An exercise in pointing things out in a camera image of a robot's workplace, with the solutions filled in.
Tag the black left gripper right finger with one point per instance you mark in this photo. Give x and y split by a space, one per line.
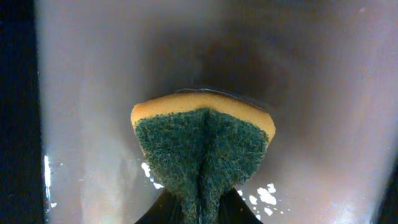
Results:
233 210

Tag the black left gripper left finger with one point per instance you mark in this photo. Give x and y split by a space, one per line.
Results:
166 209

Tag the yellow green sponge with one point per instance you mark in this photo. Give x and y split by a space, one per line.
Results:
200 145

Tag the rectangular black water tray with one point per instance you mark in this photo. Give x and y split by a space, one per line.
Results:
71 72

